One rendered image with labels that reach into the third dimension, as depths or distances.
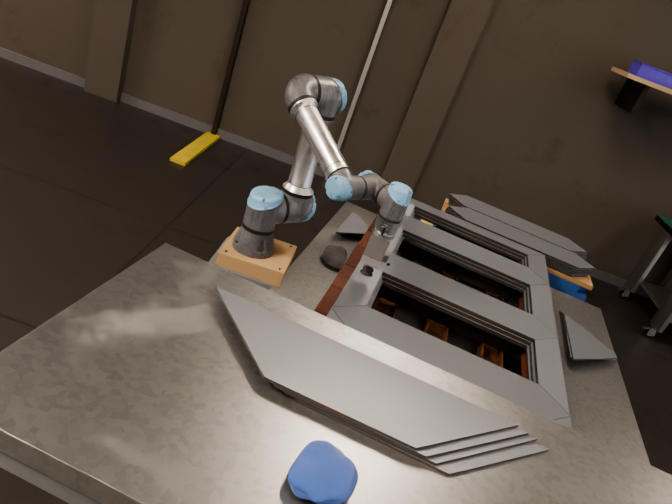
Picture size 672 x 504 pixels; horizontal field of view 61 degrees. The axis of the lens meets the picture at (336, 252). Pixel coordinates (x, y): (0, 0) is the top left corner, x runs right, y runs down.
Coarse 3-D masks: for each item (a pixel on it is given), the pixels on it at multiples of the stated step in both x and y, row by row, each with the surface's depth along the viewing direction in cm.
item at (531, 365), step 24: (432, 216) 269; (408, 240) 240; (480, 240) 267; (480, 264) 236; (408, 288) 199; (528, 288) 234; (456, 312) 198; (528, 312) 214; (504, 336) 195; (528, 360) 186
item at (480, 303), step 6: (474, 294) 209; (480, 294) 210; (486, 294) 212; (474, 300) 205; (480, 300) 206; (486, 300) 208; (474, 306) 200; (480, 306) 202; (486, 306) 204; (474, 312) 197; (480, 312) 198; (486, 312) 200
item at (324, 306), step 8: (376, 216) 251; (368, 232) 233; (360, 240) 224; (368, 240) 226; (360, 248) 218; (352, 256) 209; (360, 256) 212; (344, 264) 202; (352, 264) 204; (344, 272) 197; (352, 272) 199; (336, 280) 190; (344, 280) 192; (336, 288) 186; (328, 296) 180; (336, 296) 181; (320, 304) 174; (328, 304) 176; (320, 312) 171
